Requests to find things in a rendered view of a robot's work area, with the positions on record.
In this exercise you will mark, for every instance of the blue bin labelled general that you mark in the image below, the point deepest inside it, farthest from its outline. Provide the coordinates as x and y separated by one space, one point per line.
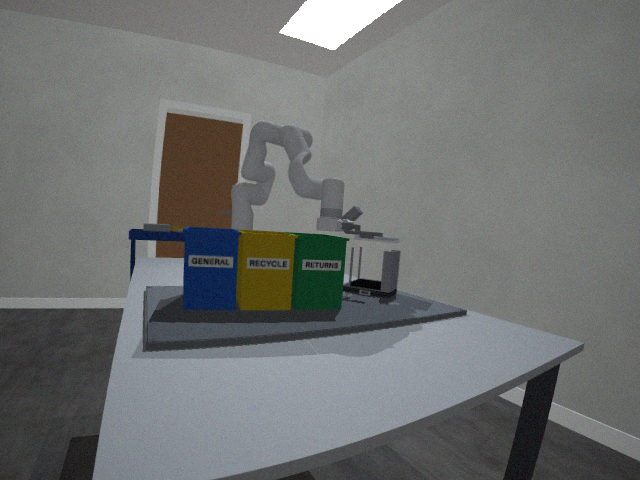
210 268

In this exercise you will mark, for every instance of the yellow recycle bin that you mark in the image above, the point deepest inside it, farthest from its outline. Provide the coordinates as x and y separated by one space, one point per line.
264 281

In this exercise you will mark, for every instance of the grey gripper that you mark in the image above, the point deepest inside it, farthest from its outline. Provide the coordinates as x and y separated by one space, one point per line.
346 226

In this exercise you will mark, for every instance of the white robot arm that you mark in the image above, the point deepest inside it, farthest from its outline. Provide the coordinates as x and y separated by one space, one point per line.
296 142

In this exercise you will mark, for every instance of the green open-top bin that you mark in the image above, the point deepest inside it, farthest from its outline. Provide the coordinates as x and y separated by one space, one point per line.
318 271

